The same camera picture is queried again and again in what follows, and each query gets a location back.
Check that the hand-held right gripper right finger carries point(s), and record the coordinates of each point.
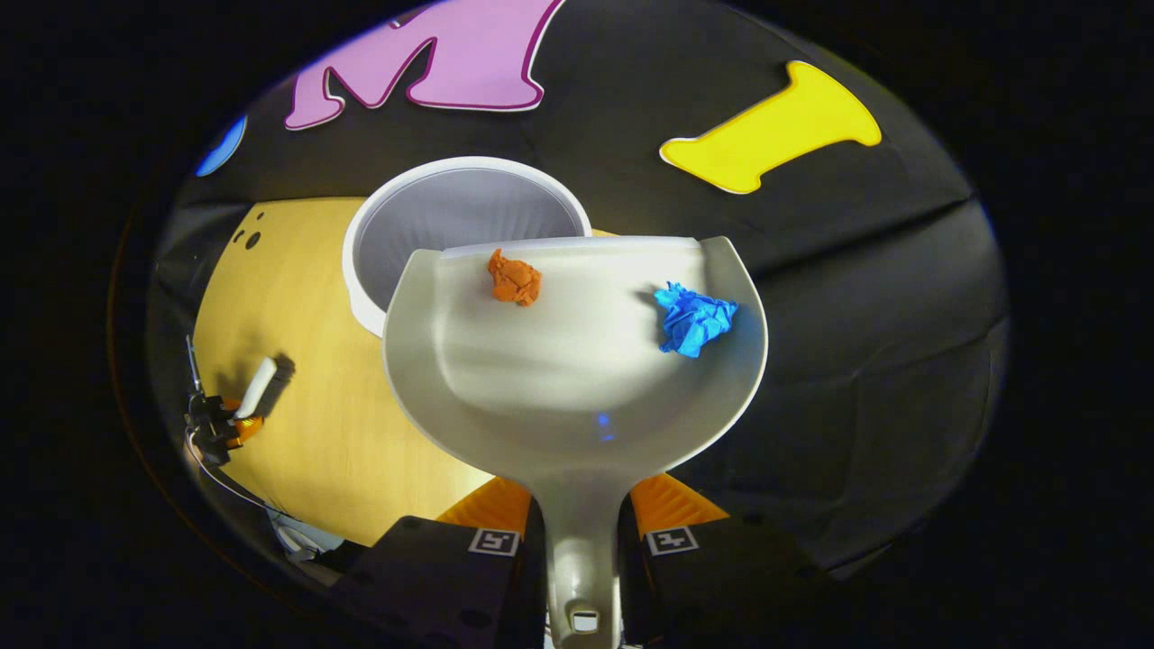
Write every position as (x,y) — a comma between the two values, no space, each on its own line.
(721,577)

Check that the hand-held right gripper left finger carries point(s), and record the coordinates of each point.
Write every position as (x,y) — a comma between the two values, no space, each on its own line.
(433,577)

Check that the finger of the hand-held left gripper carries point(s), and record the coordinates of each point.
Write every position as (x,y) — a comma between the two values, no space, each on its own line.
(245,425)

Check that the small white broom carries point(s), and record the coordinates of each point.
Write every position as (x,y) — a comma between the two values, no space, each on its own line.
(257,388)

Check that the white dustpan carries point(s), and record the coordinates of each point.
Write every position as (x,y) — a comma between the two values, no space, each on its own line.
(577,379)

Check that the blue paper trash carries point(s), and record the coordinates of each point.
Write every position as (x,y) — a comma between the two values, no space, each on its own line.
(692,320)

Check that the white ribbed garbage bin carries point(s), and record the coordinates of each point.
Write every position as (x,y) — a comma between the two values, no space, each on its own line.
(451,203)

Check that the orange paper trash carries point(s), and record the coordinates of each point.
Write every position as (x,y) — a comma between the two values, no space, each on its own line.
(514,279)

